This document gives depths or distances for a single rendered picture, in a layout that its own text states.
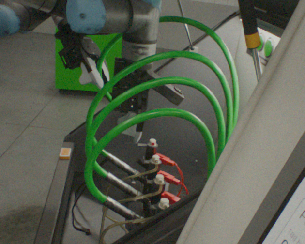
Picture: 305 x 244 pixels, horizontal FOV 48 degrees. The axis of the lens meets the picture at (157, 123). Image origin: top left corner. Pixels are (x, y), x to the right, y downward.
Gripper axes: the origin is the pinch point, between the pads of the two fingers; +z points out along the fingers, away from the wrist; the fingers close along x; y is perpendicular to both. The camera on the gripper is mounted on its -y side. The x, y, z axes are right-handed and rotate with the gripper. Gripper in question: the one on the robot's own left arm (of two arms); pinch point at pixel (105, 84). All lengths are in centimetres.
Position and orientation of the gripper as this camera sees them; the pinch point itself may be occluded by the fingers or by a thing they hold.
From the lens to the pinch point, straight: 93.7
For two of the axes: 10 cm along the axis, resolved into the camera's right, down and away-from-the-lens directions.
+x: -4.5, 1.0, -8.9
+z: 4.3, 8.9, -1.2
